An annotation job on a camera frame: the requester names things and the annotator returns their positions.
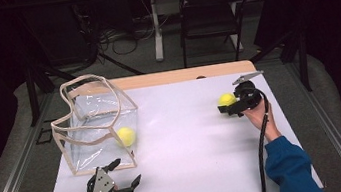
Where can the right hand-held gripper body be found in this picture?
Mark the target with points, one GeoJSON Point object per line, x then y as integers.
{"type": "Point", "coordinates": [248, 98]}

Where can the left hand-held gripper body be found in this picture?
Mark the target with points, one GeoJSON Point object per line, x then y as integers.
{"type": "Point", "coordinates": [102, 186]}

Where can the yellow tennis ball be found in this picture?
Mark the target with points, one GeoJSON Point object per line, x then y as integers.
{"type": "Point", "coordinates": [126, 136]}
{"type": "Point", "coordinates": [226, 98]}

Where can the clear bag with beige trim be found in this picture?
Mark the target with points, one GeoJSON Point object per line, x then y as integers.
{"type": "Point", "coordinates": [94, 120]}

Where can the person's right hand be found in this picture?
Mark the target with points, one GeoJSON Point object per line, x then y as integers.
{"type": "Point", "coordinates": [262, 118]}

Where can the white table sheet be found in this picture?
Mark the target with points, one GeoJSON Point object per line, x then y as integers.
{"type": "Point", "coordinates": [179, 148]}

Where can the black metal stand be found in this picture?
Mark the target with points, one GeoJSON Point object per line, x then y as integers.
{"type": "Point", "coordinates": [32, 95]}
{"type": "Point", "coordinates": [302, 57]}

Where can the black folding chair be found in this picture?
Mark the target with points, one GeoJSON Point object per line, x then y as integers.
{"type": "Point", "coordinates": [210, 9]}

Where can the small black floor frame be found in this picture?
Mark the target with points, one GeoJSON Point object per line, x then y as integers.
{"type": "Point", "coordinates": [44, 140]}

